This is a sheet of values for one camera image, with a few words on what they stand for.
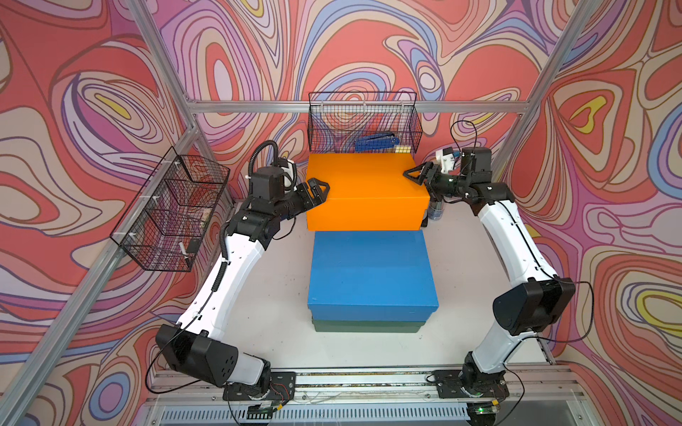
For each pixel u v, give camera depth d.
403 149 0.84
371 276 0.70
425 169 0.68
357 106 0.86
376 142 0.91
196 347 0.38
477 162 0.59
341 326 0.78
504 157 1.05
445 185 0.67
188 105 0.86
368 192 0.69
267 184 0.51
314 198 0.63
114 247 0.60
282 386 0.73
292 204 0.60
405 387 0.75
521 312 0.47
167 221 0.78
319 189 0.64
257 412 0.71
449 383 0.73
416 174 0.70
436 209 1.08
